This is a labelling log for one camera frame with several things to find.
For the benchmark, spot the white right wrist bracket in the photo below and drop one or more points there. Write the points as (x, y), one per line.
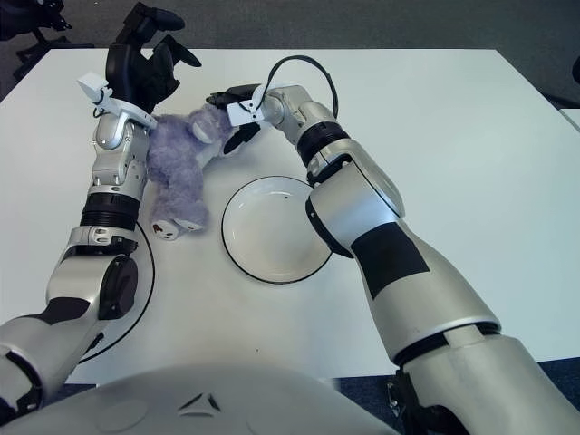
(242, 114)

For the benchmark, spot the white side table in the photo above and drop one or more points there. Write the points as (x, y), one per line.
(571, 118)

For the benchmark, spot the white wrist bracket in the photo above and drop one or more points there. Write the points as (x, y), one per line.
(93, 84)
(242, 114)

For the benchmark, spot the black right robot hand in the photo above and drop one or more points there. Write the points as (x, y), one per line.
(240, 93)

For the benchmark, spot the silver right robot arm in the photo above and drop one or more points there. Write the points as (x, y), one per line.
(353, 213)

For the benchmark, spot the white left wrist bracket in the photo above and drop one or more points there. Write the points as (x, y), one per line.
(93, 84)

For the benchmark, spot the white plate with black rim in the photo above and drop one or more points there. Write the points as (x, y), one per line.
(267, 231)

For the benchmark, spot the grey robot torso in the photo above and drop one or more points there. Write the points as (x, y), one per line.
(204, 408)

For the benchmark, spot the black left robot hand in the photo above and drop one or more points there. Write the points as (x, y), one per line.
(131, 72)

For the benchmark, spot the black office chair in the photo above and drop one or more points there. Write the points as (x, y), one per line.
(27, 22)

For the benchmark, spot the purple plush bunny doll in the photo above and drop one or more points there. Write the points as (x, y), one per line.
(176, 167)

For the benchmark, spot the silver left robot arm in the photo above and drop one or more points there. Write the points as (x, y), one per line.
(113, 172)

